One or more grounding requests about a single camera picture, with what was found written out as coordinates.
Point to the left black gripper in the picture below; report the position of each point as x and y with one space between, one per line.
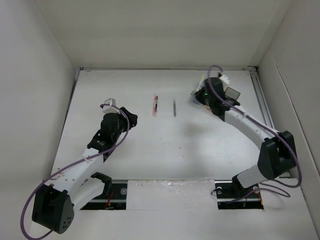
132 118

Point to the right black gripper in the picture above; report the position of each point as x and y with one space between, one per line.
198 95

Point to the red pen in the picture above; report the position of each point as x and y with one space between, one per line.
155 105

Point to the grey pen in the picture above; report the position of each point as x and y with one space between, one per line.
174 108

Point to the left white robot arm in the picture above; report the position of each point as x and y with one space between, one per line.
70 189

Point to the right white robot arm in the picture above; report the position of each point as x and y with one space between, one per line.
277 151

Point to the grey plastic bin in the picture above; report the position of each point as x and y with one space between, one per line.
232 93

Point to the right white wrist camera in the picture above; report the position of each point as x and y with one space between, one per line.
225 81

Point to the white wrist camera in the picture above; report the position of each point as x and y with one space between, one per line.
225 81
108 106

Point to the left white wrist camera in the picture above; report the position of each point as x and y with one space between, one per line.
108 106

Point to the aluminium side rail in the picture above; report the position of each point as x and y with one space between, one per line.
262 102

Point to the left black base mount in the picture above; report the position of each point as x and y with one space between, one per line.
113 196

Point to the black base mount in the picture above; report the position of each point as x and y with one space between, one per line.
113 196
228 197

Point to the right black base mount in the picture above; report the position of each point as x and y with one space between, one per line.
228 197

